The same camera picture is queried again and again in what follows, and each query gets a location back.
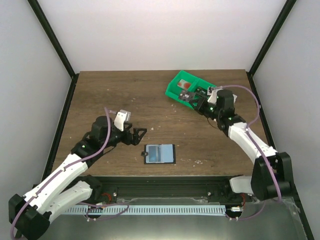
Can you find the black card holder wallet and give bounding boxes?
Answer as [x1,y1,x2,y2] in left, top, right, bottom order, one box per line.
[140,144,176,165]

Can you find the blue vip card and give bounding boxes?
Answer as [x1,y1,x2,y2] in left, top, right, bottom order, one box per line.
[148,145,161,163]

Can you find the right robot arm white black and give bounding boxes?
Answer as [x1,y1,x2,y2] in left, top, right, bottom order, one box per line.
[189,87,294,202]

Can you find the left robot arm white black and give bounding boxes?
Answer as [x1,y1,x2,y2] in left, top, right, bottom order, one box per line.
[8,112,147,240]

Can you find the red white card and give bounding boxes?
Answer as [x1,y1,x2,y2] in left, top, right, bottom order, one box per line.
[177,79,192,91]

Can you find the green bin middle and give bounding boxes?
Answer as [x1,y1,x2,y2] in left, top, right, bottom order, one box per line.
[182,79,215,109]

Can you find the green bin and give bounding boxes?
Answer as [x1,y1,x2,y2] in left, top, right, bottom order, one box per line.
[165,70,200,103]
[182,79,215,109]

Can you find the green bin left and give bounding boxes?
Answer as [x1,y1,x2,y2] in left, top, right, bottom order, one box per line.
[165,70,200,103]

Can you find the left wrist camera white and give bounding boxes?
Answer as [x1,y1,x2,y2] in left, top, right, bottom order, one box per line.
[113,109,131,132]

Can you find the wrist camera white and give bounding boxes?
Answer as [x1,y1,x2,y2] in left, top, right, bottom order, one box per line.
[113,109,131,132]
[207,86,223,104]

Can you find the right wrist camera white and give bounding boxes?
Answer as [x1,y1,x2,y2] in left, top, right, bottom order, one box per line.
[207,86,223,104]

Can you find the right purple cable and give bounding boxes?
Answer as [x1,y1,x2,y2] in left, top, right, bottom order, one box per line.
[216,84,283,221]

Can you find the purple cable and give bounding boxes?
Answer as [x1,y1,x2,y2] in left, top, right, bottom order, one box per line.
[9,106,118,240]
[216,84,283,221]

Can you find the black aluminium front rail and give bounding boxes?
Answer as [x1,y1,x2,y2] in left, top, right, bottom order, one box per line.
[86,176,244,204]

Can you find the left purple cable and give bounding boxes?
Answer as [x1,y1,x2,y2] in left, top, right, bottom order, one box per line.
[9,106,118,240]

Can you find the light blue slotted cable duct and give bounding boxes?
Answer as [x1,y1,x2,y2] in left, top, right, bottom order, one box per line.
[64,205,226,216]

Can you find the right black frame post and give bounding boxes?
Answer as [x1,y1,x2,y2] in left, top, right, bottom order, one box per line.
[246,0,297,76]

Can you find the black frame post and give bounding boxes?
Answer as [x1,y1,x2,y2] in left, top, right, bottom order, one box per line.
[246,0,297,76]
[26,0,77,78]

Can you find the left black frame post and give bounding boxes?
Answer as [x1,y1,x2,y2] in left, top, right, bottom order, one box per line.
[26,0,77,78]

